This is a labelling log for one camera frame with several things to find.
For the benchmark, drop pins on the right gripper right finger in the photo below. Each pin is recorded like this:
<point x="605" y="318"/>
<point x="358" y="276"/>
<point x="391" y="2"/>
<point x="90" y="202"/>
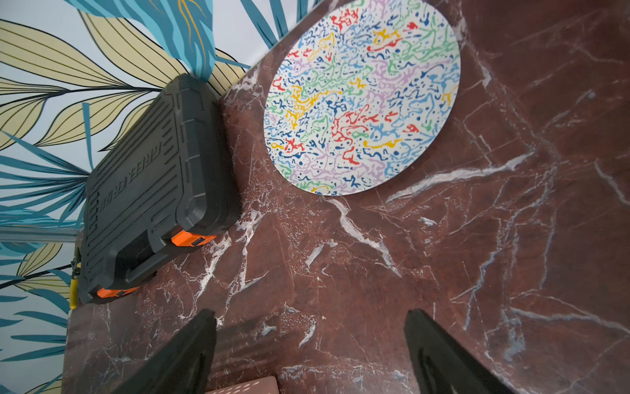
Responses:
<point x="441" y="364"/>

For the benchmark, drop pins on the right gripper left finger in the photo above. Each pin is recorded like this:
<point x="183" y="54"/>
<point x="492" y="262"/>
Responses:
<point x="182" y="365"/>

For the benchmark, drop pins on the colourful squiggle pattern plate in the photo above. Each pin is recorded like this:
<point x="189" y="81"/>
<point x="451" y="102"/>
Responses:
<point x="361" y="96"/>

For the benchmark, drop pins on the pink plastic basket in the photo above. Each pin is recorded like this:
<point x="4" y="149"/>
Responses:
<point x="266" y="385"/>

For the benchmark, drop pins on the black tool case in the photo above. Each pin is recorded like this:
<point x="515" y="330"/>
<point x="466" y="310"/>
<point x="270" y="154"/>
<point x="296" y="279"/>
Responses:
<point x="166" y="189"/>

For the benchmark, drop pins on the left aluminium frame post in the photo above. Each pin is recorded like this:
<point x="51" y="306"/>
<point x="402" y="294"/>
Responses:
<point x="37" y="235"/>

